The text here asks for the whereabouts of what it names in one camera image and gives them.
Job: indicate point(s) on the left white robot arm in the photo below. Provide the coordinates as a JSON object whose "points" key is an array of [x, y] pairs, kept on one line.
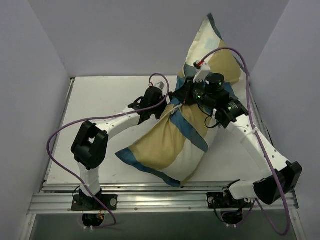
{"points": [[90, 145]]}

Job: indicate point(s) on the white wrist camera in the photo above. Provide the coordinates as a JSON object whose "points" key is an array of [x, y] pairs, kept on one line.
{"points": [[160, 85], [202, 70]]}

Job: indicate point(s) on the aluminium rail frame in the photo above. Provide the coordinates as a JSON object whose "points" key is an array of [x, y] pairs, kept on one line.
{"points": [[148, 208]]}

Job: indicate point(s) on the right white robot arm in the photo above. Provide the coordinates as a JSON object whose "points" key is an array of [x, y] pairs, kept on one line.
{"points": [[279, 175]]}

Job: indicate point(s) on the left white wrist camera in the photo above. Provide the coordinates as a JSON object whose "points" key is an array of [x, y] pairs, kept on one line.
{"points": [[160, 85]]}

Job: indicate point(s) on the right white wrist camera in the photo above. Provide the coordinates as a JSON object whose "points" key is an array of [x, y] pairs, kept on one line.
{"points": [[202, 70]]}

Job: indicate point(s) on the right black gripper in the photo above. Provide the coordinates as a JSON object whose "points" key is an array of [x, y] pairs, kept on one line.
{"points": [[186, 90]]}

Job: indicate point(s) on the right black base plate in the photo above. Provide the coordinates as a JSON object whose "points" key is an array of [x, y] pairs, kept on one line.
{"points": [[224, 200]]}

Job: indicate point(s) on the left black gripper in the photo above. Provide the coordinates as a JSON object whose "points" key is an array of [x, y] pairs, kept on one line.
{"points": [[155, 107]]}

